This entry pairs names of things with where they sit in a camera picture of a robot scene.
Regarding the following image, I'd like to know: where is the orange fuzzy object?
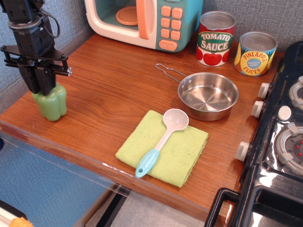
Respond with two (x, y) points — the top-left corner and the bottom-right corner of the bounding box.
(9, 218), (33, 227)

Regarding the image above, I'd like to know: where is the green toy bell pepper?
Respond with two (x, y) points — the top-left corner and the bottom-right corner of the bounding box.
(32, 82), (67, 122)

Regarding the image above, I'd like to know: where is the tomato sauce can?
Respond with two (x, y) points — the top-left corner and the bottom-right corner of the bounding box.
(196, 11), (236, 66)

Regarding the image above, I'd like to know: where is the black toy stove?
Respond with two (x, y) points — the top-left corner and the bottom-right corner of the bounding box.
(205, 41), (303, 227)

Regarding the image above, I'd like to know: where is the toy microwave oven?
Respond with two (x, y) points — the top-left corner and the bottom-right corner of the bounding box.
(84, 0), (203, 52)

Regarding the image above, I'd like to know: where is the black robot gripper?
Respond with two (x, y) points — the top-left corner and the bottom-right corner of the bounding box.
(0, 0), (71, 96)

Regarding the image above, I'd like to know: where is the white stove knob middle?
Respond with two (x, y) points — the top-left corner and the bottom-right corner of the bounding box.
(251, 101), (264, 118)

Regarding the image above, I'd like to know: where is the white spoon with blue handle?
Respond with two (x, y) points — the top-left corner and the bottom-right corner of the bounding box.
(135, 108), (189, 178)

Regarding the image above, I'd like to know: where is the green folded cloth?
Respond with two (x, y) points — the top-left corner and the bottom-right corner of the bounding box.
(116, 110), (209, 188)

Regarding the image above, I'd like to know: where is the white stove knob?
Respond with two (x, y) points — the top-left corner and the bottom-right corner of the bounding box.
(251, 101), (264, 118)
(236, 141), (250, 162)
(258, 83), (270, 99)

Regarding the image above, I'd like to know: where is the pineapple slices can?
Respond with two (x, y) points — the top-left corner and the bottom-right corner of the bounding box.
(234, 31), (278, 77)

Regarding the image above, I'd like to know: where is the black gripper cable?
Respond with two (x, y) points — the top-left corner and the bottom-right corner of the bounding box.
(39, 8), (61, 39)

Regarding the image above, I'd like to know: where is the stainless steel pot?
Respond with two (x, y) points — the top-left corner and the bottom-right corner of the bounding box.
(155, 63), (239, 122)

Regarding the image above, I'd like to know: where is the white stove knob lower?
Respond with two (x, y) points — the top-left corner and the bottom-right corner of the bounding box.
(236, 141), (250, 162)

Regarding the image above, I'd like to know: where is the white stove knob upper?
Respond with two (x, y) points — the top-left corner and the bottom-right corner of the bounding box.
(258, 83), (270, 99)

